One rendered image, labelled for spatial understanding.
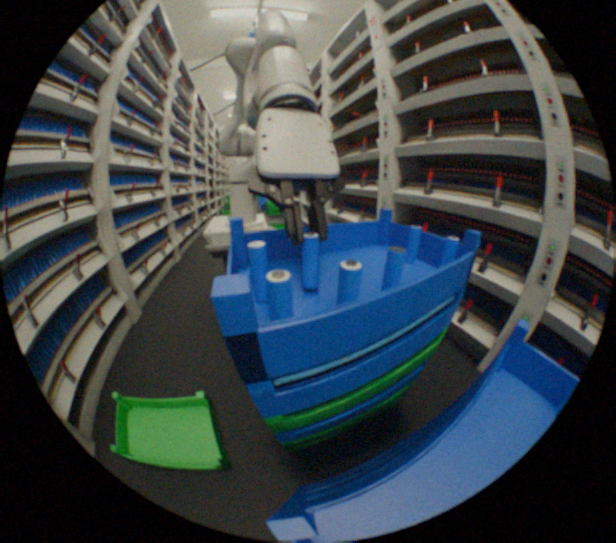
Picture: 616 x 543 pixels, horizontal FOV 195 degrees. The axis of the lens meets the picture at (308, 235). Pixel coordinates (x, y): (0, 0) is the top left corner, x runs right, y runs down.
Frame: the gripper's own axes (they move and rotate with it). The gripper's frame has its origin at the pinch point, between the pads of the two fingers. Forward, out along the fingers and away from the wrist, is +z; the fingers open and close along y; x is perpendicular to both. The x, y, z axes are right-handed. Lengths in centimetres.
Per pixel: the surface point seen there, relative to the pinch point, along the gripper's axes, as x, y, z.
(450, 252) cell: 6.5, -17.2, 6.3
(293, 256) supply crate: -10.7, -0.9, 3.1
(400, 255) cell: 7.3, -5.8, 4.8
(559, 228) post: 26, -52, 9
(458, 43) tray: 25, -54, -55
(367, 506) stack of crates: 15.3, 4.3, 24.3
